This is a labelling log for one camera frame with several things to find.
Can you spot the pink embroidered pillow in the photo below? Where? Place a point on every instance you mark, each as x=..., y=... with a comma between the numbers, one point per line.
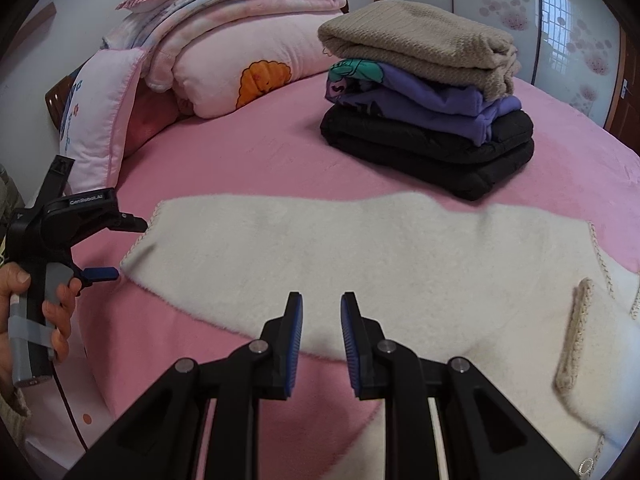
x=95, y=121

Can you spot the pink wall shelf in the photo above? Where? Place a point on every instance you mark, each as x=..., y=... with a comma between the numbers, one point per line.
x=32, y=25

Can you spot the purple folded garment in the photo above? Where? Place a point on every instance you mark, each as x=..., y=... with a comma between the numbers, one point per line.
x=384, y=90

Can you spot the white sliding wardrobe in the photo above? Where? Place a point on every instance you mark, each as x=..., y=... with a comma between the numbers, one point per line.
x=570, y=49

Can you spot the black folded garment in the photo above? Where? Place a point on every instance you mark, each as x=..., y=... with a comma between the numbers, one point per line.
x=451, y=162

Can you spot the folded pink floral quilts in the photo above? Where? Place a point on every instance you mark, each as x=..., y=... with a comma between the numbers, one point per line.
x=215, y=56

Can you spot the pink bed sheet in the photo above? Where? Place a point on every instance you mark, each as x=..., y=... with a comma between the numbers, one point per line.
x=124, y=337

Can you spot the beige sleeve forearm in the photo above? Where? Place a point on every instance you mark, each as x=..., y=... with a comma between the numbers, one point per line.
x=10, y=209

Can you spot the beige knit folded sweater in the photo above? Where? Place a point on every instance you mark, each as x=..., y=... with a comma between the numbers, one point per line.
x=427, y=42

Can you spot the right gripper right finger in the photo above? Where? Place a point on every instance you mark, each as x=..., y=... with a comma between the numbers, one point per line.
x=442, y=420

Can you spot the person's left hand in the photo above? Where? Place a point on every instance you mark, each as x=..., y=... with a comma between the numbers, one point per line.
x=60, y=316

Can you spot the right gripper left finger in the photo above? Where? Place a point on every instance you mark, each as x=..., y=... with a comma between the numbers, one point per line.
x=202, y=415

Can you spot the cream fuzzy cardigan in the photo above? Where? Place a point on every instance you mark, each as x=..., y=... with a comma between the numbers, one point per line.
x=530, y=297

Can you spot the wooden headboard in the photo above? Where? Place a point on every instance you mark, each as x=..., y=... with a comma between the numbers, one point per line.
x=56, y=99

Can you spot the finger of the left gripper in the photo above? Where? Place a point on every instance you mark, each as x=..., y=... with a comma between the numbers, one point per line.
x=97, y=274
x=130, y=223

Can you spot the brown wooden door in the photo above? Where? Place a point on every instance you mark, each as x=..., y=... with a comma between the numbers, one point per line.
x=623, y=120

